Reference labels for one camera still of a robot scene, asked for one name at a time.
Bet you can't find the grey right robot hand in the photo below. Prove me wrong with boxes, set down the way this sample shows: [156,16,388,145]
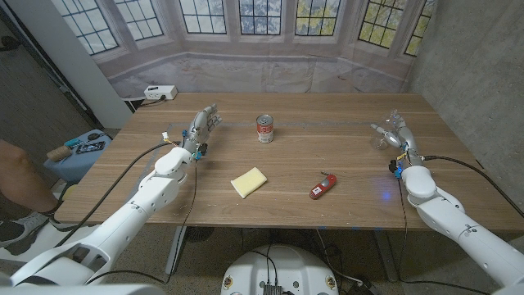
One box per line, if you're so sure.
[370,114,425,168]

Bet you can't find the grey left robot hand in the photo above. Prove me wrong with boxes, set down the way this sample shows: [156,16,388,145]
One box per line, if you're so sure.
[179,103,224,155]

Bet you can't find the clear plastic bottle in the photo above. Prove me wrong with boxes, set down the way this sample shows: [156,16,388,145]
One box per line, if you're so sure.
[369,108,404,151]

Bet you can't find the red white soup can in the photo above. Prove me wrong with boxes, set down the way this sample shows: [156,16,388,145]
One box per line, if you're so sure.
[255,114,275,144]

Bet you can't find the yellow sponge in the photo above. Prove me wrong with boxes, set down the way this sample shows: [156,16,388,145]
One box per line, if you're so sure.
[230,166,269,200]

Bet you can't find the red lighter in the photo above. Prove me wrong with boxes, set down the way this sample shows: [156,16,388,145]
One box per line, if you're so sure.
[309,170,338,201]

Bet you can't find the white power strip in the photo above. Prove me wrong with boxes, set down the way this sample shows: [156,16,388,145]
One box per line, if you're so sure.
[143,84,178,102]

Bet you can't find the printed window backdrop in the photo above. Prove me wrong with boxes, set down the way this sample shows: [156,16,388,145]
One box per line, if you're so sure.
[48,0,437,99]

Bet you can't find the grey table leg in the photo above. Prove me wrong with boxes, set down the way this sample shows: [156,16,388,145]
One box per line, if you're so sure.
[165,225,187,276]
[372,229,399,283]

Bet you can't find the blue stool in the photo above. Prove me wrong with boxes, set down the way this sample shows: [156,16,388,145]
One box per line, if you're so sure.
[43,129,114,184]

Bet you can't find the brown roll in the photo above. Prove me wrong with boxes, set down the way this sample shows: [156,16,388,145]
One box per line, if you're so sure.
[46,145,73,163]

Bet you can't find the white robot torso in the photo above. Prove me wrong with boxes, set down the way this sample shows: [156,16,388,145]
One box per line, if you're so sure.
[220,244,340,295]

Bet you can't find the person's bare leg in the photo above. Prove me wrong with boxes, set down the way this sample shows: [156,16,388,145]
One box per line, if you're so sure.
[0,138,58,214]

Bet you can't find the white floor mat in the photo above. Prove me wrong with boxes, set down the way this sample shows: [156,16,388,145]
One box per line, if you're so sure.
[0,220,103,267]

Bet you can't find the grey black sneaker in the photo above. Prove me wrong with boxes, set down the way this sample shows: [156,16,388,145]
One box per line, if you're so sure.
[0,212,50,256]

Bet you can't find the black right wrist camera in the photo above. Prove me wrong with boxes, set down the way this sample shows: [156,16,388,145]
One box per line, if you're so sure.
[387,159,404,179]

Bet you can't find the thin black left wrist cable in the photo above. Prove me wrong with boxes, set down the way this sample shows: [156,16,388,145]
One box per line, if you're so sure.
[163,159,200,287]

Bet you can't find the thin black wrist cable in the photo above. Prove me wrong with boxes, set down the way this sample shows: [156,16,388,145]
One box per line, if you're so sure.
[163,159,200,287]
[395,176,492,295]

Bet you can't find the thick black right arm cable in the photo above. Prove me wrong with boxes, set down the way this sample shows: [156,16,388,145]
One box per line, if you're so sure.
[423,154,524,219]

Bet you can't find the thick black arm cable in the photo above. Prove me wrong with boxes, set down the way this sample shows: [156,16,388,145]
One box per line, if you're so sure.
[423,154,524,219]
[52,140,182,249]

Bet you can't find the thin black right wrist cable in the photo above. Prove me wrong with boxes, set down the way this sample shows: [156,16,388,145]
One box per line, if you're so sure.
[395,176,492,295]

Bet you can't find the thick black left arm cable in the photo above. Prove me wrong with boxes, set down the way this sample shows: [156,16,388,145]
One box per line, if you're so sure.
[52,140,182,249]

